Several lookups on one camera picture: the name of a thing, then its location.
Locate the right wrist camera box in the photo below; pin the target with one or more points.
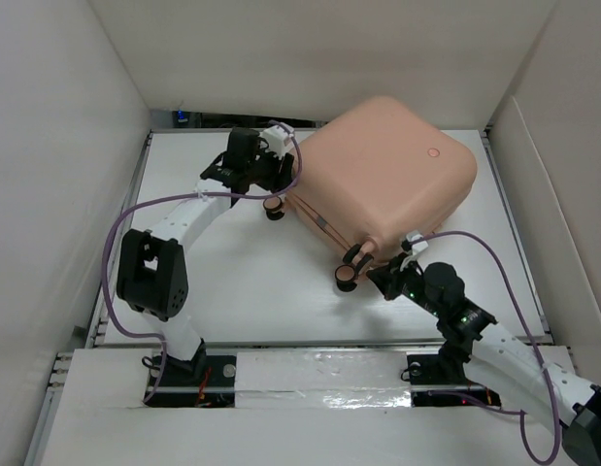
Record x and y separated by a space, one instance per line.
414 244

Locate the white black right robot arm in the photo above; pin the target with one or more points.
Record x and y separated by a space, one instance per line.
482 350

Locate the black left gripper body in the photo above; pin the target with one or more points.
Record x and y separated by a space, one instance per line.
268 170

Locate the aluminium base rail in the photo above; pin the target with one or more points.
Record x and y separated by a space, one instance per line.
264 379

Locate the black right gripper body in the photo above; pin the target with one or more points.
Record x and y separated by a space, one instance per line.
413 284

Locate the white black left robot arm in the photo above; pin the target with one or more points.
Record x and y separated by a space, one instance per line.
152 277

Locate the pink hard-shell suitcase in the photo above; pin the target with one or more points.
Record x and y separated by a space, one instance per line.
371 177

